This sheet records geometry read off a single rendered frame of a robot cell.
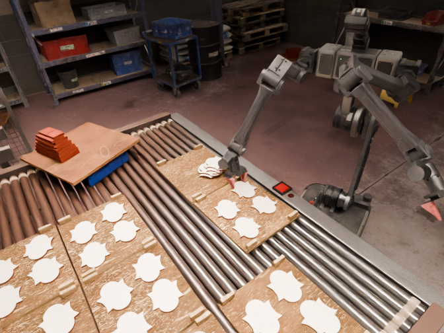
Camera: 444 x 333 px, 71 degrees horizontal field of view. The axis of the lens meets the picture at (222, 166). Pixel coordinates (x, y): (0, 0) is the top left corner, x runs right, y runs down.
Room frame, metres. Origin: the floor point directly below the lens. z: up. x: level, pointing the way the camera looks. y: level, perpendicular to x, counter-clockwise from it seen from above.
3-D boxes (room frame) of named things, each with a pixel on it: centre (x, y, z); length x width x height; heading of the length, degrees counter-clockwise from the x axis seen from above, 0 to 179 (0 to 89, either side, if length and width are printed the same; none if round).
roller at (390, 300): (1.34, -0.11, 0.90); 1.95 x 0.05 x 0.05; 34
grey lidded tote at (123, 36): (5.70, 1.55, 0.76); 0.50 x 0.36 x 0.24; 130
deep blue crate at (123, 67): (5.70, 1.63, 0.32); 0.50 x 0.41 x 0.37; 120
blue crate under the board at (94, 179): (1.60, 0.80, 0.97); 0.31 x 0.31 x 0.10; 56
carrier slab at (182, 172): (1.46, 0.14, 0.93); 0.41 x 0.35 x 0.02; 35
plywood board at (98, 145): (1.63, 0.86, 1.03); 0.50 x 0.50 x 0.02; 56
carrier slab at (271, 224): (1.12, -0.10, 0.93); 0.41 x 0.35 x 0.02; 36
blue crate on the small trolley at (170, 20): (5.00, 0.61, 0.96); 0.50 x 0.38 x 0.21; 49
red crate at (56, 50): (5.18, 2.37, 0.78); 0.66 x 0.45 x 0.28; 124
